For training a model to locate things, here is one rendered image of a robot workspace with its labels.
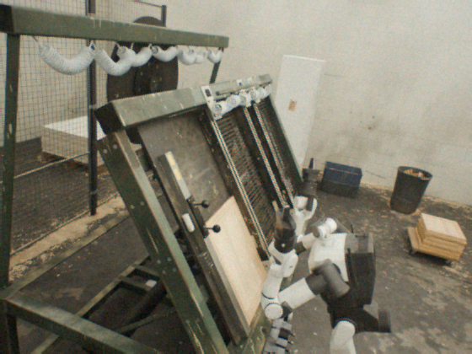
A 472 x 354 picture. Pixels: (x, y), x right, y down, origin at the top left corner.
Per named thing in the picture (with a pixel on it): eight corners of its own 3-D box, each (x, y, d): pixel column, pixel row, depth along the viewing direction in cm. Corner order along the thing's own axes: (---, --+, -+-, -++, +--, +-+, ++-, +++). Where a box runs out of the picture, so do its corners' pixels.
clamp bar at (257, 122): (292, 225, 283) (320, 218, 273) (234, 83, 263) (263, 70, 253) (293, 220, 292) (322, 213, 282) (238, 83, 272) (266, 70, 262)
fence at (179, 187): (240, 338, 171) (248, 337, 169) (158, 156, 155) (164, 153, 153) (244, 330, 175) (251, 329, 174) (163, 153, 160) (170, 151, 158)
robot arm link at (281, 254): (265, 236, 147) (265, 255, 154) (283, 251, 140) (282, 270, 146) (286, 225, 153) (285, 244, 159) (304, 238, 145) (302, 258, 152)
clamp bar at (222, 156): (265, 281, 212) (303, 275, 202) (185, 94, 192) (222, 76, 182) (270, 272, 221) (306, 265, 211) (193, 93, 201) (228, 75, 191)
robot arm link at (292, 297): (273, 307, 169) (313, 283, 163) (276, 328, 157) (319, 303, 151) (259, 291, 165) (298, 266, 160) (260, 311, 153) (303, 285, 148)
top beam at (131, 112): (104, 136, 130) (124, 126, 126) (91, 110, 128) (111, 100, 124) (263, 88, 326) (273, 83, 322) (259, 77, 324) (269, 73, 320)
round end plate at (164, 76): (114, 158, 208) (115, 9, 178) (105, 157, 210) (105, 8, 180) (179, 133, 279) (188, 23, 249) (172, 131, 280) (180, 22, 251)
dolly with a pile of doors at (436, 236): (455, 270, 426) (469, 240, 411) (408, 256, 440) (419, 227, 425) (445, 245, 481) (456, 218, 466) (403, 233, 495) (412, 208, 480)
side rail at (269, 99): (297, 200, 340) (308, 197, 335) (254, 91, 321) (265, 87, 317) (299, 197, 347) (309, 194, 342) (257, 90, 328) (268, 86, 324)
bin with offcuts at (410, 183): (421, 218, 551) (436, 180, 527) (386, 210, 564) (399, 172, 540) (416, 206, 597) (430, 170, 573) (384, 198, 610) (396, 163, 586)
